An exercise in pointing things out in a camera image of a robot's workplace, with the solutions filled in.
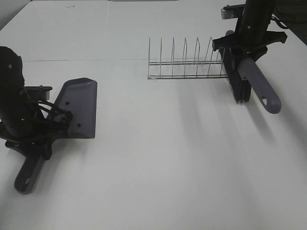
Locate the pile of coffee beans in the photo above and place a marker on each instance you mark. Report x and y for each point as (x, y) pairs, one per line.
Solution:
(61, 116)

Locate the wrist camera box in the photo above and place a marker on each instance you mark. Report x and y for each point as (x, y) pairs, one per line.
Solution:
(232, 11)
(39, 92)

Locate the chrome wire dish rack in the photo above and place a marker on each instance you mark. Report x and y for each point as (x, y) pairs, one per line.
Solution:
(200, 62)

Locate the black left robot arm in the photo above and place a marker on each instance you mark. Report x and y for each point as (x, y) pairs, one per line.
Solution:
(11, 71)

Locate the grey brush black bristles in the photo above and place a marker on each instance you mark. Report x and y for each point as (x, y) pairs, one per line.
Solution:
(244, 76)

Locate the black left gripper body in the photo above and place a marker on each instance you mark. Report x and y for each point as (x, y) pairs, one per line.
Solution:
(23, 120)

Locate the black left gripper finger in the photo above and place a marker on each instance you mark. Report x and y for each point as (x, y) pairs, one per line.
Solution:
(18, 151)
(45, 145)

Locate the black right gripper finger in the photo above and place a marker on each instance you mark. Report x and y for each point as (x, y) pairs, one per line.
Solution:
(228, 41)
(271, 37)

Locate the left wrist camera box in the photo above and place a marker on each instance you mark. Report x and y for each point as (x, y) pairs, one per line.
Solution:
(39, 92)

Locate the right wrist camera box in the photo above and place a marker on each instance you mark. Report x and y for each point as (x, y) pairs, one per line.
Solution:
(232, 11)

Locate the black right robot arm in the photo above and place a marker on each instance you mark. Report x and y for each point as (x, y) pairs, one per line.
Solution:
(255, 10)

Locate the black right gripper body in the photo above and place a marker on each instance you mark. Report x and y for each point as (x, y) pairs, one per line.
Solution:
(251, 36)

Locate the grey plastic dustpan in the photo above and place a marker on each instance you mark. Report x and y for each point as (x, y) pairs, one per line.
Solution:
(79, 96)

